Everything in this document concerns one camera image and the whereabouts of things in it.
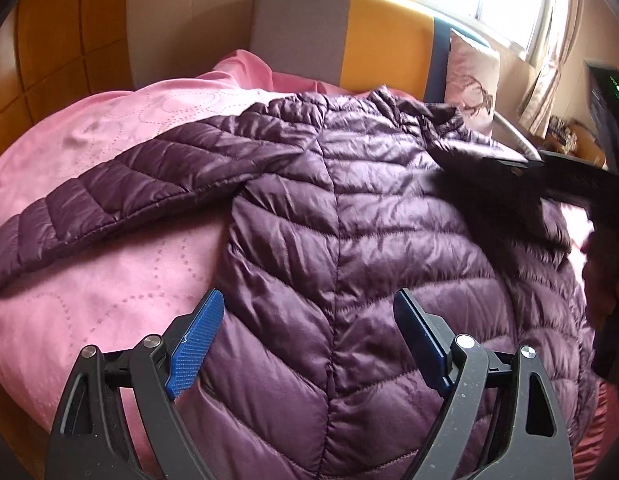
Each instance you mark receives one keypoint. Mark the pink patterned curtain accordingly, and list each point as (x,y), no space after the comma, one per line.
(552,60)

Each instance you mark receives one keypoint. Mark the pink bed blanket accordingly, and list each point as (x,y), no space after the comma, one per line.
(89,285)

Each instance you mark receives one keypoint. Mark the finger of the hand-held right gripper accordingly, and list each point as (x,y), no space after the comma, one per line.
(554,177)

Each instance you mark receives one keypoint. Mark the person's right hand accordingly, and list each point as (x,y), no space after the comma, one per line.
(597,280)

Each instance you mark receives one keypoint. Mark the purple quilted puffer jacket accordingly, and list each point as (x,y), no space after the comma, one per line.
(339,210)

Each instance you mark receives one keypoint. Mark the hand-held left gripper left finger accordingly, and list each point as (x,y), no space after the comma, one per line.
(197,345)

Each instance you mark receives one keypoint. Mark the pink deer print pillow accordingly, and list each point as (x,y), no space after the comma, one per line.
(472,75)

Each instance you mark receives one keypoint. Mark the grey yellow blue headboard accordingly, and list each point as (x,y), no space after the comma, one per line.
(389,35)

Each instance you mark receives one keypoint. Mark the white curved bed rail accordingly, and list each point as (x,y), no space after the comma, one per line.
(514,132)

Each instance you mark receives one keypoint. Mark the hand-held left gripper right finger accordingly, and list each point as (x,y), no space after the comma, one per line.
(420,332)

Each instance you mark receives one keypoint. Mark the wooden wardrobe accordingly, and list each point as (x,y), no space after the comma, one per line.
(49,35)

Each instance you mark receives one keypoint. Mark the cluttered wooden desk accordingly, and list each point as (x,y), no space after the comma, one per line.
(572,137)

